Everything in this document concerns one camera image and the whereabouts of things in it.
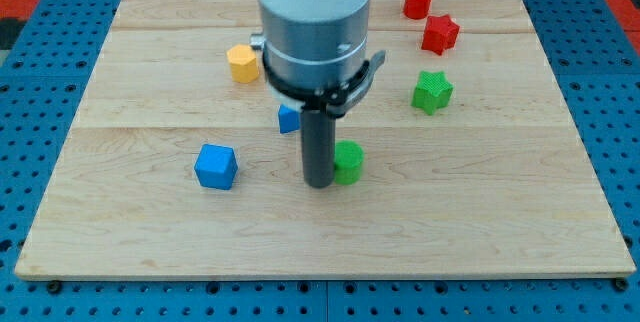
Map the red star block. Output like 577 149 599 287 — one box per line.
421 14 460 55

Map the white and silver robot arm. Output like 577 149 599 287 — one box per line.
258 0 370 89

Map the small blue block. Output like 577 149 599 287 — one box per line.
277 104 300 134

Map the red cylinder block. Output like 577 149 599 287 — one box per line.
403 0 432 20

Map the green star block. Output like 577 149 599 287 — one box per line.
411 71 454 115

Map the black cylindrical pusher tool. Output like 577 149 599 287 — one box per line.
300 110 335 188

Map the green cylinder block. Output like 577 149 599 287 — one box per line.
334 140 365 185

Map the black clamp ring with lever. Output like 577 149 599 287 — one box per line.
260 49 387 118

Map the yellow hexagon block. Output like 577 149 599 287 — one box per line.
226 44 259 83

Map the light wooden board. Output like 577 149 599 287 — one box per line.
15 0 635 281

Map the blue cube block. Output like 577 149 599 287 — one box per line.
194 144 238 190

